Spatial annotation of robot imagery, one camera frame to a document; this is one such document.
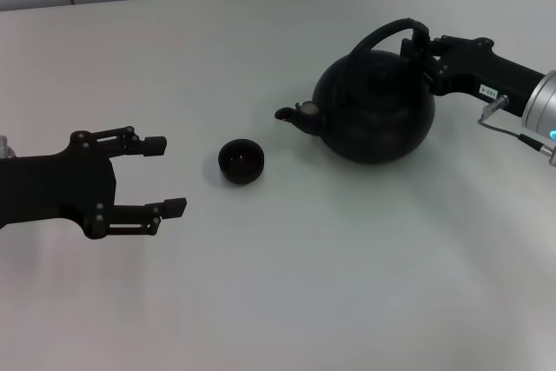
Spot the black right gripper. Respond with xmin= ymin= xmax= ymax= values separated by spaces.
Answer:
xmin=400 ymin=34 xmax=544 ymax=119

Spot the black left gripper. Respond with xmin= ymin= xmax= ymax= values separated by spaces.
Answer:
xmin=0 ymin=126 xmax=188 ymax=241

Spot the black round teapot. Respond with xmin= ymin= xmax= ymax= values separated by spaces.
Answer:
xmin=274 ymin=17 xmax=437 ymax=166

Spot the small black teacup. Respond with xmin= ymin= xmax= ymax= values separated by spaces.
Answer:
xmin=217 ymin=138 xmax=266 ymax=185

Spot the right gripper cable metal plug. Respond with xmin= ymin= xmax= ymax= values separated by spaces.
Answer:
xmin=476 ymin=93 xmax=556 ymax=168

